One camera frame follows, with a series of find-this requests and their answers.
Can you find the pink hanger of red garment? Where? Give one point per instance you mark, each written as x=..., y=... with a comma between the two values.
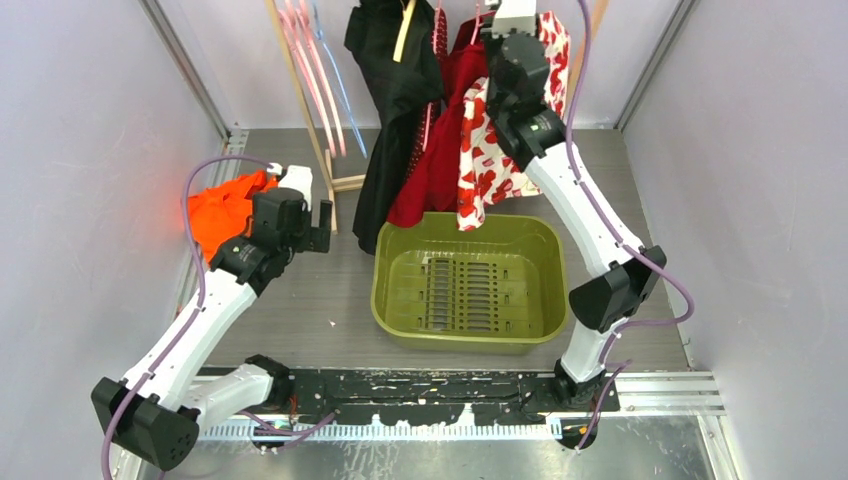
x=477, y=22

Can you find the plain red garment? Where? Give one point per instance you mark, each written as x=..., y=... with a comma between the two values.
x=433, y=186

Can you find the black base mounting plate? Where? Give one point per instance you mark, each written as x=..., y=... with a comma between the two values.
x=431, y=398

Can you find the red poppy floral skirt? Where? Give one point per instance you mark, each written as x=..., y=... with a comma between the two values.
x=487, y=175

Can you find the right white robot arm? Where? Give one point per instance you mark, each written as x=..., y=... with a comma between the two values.
x=533, y=136

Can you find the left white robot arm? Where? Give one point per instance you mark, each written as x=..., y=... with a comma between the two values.
x=153, y=412

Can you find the black garment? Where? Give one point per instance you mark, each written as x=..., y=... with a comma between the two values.
x=399, y=91

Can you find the yellow wooden hanger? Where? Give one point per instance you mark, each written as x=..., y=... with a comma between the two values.
x=408, y=9

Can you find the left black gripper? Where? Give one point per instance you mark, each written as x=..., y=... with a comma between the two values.
x=317, y=237

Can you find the olive green plastic basket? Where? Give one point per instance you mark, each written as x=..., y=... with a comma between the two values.
x=498, y=289

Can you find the empty pink hangers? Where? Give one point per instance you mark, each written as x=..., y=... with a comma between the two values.
x=303, y=43

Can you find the light blue hanger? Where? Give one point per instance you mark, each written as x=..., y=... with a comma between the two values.
x=339, y=87

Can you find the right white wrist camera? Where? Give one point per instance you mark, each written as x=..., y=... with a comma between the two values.
x=513, y=17

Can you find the dark red polka dot garment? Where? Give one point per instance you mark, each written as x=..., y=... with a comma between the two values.
x=431, y=112

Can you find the orange garment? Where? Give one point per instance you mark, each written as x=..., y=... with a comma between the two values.
x=221, y=212

